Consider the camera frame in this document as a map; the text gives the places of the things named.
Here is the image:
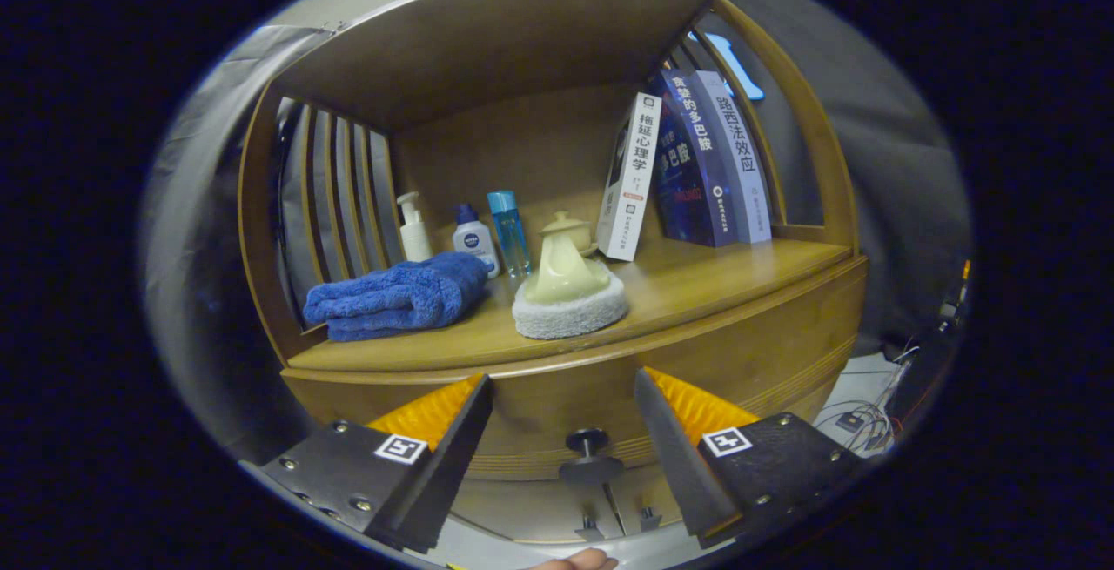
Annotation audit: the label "beige handled cleaning brush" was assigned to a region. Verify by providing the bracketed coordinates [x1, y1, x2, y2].
[512, 224, 630, 341]

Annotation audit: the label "pale lilac book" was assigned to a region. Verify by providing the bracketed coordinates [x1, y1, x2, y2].
[692, 70, 774, 245]

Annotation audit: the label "white bottle with blue cap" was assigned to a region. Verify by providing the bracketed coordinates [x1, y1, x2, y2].
[451, 203, 502, 279]

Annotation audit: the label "beige lidded tea cup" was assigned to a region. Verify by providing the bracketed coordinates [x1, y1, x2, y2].
[540, 211, 600, 258]

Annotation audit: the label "wooden cabinet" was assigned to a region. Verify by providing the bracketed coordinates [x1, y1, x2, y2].
[237, 0, 871, 545]

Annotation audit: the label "white pump bottle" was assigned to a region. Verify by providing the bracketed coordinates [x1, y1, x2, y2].
[396, 191, 433, 264]

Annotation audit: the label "dark blue book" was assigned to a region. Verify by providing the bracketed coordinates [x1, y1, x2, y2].
[648, 68, 741, 249]

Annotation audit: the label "blue folded towel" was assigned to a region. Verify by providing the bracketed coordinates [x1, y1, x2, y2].
[302, 251, 490, 343]

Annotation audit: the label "clear blue bottle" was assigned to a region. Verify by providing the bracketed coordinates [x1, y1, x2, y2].
[487, 190, 533, 279]

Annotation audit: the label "white cables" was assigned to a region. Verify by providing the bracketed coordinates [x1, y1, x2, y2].
[814, 344, 915, 456]

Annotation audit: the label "wooden countertop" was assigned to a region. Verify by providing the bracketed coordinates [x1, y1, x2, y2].
[287, 235, 854, 372]

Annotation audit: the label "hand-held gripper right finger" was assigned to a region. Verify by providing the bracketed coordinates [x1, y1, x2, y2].
[633, 367, 871, 551]

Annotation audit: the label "wooden cabinet door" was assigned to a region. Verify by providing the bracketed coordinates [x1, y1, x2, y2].
[607, 462, 697, 538]
[448, 474, 623, 545]

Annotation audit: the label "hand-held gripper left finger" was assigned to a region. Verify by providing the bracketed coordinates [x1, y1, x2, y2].
[239, 372, 495, 555]

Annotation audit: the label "black drawer knob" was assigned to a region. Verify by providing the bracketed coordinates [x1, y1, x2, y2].
[558, 428, 625, 486]

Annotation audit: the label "white book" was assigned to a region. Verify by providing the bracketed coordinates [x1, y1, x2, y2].
[596, 91, 663, 263]

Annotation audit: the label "black and orange device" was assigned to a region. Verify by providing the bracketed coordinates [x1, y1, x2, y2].
[936, 258, 972, 336]

